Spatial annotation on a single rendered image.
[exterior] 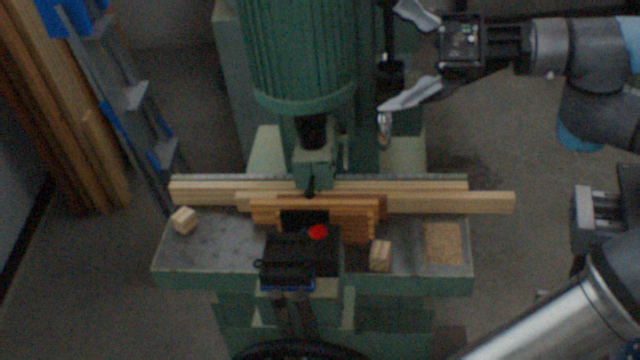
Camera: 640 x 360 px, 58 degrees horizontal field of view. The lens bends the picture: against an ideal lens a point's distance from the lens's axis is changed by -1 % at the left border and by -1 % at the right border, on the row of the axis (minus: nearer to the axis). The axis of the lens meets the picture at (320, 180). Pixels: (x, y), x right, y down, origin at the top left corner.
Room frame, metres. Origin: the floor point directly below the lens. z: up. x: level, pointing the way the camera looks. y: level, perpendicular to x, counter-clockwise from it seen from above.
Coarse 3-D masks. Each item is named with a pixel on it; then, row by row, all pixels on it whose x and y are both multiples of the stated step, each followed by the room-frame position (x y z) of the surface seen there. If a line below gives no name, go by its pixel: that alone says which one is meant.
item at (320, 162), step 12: (336, 120) 0.91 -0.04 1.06; (336, 132) 0.89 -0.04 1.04; (336, 144) 0.87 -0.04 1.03; (300, 156) 0.80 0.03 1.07; (312, 156) 0.80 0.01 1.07; (324, 156) 0.79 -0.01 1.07; (336, 156) 0.86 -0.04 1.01; (300, 168) 0.79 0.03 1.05; (312, 168) 0.78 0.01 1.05; (324, 168) 0.78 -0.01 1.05; (300, 180) 0.79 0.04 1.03; (324, 180) 0.78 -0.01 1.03
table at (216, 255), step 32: (224, 224) 0.82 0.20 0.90; (256, 224) 0.81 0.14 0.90; (384, 224) 0.77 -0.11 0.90; (416, 224) 0.76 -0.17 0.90; (160, 256) 0.76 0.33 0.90; (192, 256) 0.75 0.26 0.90; (224, 256) 0.74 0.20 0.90; (256, 256) 0.73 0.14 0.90; (352, 256) 0.70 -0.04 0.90; (416, 256) 0.68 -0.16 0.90; (160, 288) 0.73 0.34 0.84; (192, 288) 0.71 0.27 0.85; (224, 288) 0.70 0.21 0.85; (352, 288) 0.65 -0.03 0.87; (384, 288) 0.65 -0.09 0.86; (416, 288) 0.64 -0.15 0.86; (448, 288) 0.63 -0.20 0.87; (256, 320) 0.61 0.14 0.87; (352, 320) 0.58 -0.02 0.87
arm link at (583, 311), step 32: (608, 256) 0.32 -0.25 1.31; (576, 288) 0.31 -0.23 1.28; (608, 288) 0.29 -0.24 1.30; (512, 320) 0.32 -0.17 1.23; (544, 320) 0.30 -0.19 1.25; (576, 320) 0.29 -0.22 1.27; (608, 320) 0.28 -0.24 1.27; (480, 352) 0.30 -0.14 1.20; (512, 352) 0.29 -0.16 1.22; (544, 352) 0.28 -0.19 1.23; (576, 352) 0.27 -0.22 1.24; (608, 352) 0.27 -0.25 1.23
